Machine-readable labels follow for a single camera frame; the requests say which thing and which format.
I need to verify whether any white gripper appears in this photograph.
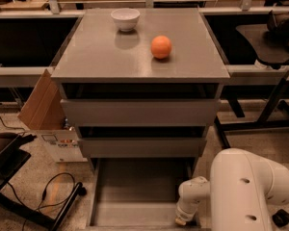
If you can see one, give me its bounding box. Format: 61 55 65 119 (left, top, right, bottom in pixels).
175 176 210 226

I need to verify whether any grey bottom drawer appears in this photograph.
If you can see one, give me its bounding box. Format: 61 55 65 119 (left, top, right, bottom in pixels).
87 158 210 231

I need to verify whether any grey drawer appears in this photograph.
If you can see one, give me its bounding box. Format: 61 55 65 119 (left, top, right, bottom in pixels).
78 138 206 158
87 158 210 231
61 99 220 127

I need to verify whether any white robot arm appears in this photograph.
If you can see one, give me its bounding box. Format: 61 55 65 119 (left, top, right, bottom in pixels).
175 148 289 231

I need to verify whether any grey middle drawer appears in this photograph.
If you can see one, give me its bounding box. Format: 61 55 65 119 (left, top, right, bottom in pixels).
78 138 206 158

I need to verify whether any grey top drawer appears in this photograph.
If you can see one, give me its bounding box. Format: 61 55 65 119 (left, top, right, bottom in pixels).
61 99 220 127

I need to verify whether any grey drawer cabinet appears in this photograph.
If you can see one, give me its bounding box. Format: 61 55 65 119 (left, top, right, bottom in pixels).
50 7 231 183

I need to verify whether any open cardboard box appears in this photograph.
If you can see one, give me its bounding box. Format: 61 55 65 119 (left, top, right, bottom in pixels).
18 70 87 163

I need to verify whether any black chair base right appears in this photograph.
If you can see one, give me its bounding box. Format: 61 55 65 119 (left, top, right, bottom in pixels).
272 209 289 227

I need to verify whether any orange ball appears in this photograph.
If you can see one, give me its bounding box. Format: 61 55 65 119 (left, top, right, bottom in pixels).
151 36 172 60

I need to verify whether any black office chair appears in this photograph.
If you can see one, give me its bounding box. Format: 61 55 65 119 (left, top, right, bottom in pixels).
236 11 289 69

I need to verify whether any white ceramic bowl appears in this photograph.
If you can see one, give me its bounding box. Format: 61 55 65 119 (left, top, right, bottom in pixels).
111 8 141 32

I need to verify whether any black table leg frame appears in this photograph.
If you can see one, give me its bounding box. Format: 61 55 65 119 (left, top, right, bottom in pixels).
214 70 289 149

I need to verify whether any black stand frame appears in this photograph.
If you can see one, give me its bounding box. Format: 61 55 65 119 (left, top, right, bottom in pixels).
0 132 88 231

